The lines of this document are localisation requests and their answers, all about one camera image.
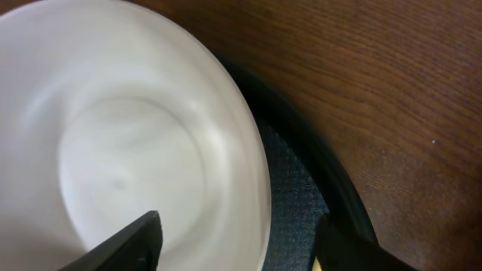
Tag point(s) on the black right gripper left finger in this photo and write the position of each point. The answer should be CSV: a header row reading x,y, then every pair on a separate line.
x,y
134,248

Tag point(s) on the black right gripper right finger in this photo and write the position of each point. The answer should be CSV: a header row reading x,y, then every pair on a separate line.
x,y
338,248

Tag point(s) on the beige bowl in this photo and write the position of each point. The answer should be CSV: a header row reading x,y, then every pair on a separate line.
x,y
110,110

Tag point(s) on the yellow plastic knife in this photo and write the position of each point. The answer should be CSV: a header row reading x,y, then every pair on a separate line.
x,y
316,265

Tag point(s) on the round black tray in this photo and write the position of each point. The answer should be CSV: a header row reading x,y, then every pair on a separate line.
x,y
307,180

